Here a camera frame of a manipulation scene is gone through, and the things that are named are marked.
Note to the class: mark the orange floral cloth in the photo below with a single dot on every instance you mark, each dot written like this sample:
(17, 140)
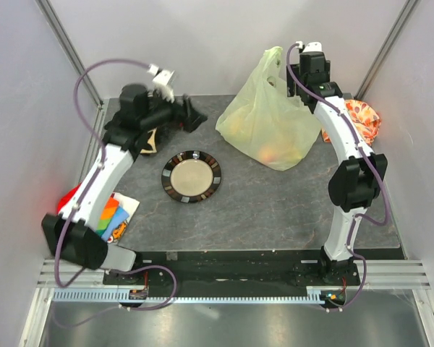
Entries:
(365, 119)

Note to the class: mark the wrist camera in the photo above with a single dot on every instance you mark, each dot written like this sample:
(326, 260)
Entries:
(163, 81)
(315, 47)

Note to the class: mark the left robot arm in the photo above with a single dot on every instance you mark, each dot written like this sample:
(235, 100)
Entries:
(71, 233)

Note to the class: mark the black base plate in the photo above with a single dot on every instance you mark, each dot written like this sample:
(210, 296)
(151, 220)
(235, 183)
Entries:
(293, 267)

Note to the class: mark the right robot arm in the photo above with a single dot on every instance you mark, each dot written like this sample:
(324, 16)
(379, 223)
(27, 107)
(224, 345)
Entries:
(356, 189)

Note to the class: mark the rainbow striped cloth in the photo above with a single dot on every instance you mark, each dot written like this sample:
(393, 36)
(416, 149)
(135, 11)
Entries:
(116, 216)

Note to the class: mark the grey slotted cable duct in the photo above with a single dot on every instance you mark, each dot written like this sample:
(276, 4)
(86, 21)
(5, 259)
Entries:
(128, 296)

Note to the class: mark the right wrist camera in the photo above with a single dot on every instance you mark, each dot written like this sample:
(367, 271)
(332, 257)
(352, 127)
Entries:
(315, 47)

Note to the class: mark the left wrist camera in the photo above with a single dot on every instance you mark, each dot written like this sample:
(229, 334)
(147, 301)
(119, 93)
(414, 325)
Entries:
(163, 81)

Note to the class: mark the black rimmed ceramic plate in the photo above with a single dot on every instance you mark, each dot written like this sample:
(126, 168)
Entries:
(191, 176)

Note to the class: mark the orange fake fruit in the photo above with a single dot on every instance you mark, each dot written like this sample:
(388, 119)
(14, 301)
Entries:
(271, 155)

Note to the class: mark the pale green plastic bag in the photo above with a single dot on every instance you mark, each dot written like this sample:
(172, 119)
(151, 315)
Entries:
(261, 113)

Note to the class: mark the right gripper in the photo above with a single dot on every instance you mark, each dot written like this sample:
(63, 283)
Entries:
(293, 87)

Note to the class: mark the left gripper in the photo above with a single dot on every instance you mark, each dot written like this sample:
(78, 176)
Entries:
(185, 114)

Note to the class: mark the black floral patterned cloth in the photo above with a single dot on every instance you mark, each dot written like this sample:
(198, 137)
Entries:
(137, 141)

